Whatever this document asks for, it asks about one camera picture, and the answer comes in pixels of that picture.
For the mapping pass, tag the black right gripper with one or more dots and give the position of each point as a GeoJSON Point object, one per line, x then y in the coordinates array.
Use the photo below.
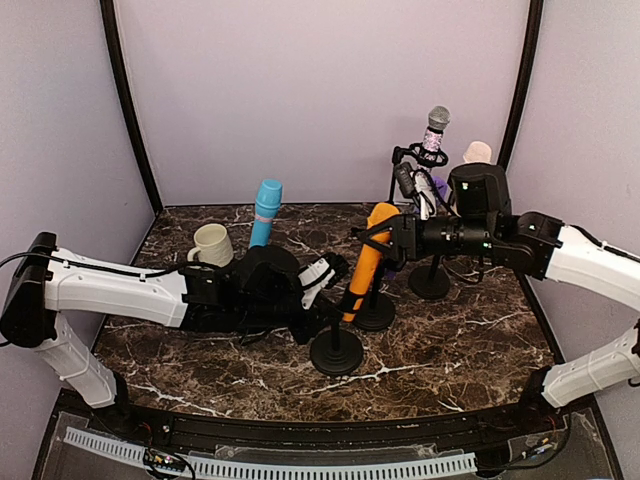
{"type": "Point", "coordinates": [401, 236]}

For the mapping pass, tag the black right corner post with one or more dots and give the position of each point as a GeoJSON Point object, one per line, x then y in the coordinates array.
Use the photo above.
{"type": "Point", "coordinates": [523, 79]}

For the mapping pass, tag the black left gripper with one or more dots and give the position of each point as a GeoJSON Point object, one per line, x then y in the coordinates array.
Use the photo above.
{"type": "Point", "coordinates": [323, 311]}

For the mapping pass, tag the white slotted cable duct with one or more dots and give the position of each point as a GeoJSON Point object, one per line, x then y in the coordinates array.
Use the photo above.
{"type": "Point", "coordinates": [247, 463]}

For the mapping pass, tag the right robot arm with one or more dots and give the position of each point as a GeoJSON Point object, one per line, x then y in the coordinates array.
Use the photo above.
{"type": "Point", "coordinates": [532, 244]}

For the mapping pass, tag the cream ceramic mug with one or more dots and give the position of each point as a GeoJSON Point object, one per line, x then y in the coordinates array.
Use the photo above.
{"type": "Point", "coordinates": [212, 245]}

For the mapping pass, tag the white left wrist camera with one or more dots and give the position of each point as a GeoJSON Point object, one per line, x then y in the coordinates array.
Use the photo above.
{"type": "Point", "coordinates": [324, 273]}

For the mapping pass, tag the orange toy microphone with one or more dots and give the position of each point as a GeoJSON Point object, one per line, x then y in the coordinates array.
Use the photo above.
{"type": "Point", "coordinates": [366, 266]}

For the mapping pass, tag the black corner post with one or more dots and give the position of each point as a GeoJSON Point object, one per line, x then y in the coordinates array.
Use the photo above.
{"type": "Point", "coordinates": [523, 79]}
{"type": "Point", "coordinates": [126, 101]}

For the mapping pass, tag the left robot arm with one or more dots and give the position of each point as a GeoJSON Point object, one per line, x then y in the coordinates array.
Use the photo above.
{"type": "Point", "coordinates": [50, 281]}

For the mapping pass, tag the black front frame rail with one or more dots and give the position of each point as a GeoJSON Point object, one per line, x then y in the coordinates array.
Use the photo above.
{"type": "Point", "coordinates": [483, 430]}

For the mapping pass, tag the black tripod mic stand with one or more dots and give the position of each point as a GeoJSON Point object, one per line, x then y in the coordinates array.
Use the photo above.
{"type": "Point", "coordinates": [407, 154]}

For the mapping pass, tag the silver glitter microphone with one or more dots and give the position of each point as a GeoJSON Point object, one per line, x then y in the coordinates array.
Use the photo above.
{"type": "Point", "coordinates": [434, 135]}

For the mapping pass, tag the black left corner post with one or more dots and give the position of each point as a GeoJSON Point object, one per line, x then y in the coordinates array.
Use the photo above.
{"type": "Point", "coordinates": [126, 101]}

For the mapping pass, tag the purple toy microphone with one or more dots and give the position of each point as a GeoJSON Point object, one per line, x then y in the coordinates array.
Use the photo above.
{"type": "Point", "coordinates": [407, 205]}

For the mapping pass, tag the pink toy microphone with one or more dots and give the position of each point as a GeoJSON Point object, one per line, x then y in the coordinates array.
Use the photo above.
{"type": "Point", "coordinates": [478, 152]}

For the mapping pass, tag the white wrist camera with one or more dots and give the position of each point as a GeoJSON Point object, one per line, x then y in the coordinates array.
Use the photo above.
{"type": "Point", "coordinates": [414, 185]}
{"type": "Point", "coordinates": [324, 273]}

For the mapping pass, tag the black round-base purple mic stand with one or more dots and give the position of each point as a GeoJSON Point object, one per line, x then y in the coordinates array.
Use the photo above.
{"type": "Point", "coordinates": [376, 313]}

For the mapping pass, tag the blue toy microphone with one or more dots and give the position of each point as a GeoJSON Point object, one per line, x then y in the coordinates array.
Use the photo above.
{"type": "Point", "coordinates": [267, 205]}

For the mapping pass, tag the black round-base orange mic stand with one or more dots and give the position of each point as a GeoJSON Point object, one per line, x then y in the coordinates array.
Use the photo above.
{"type": "Point", "coordinates": [336, 352]}

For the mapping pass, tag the black round-base pink mic stand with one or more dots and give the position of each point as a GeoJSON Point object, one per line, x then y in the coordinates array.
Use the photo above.
{"type": "Point", "coordinates": [430, 282]}

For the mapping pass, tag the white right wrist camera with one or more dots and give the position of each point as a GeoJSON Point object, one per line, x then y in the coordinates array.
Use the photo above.
{"type": "Point", "coordinates": [414, 185]}

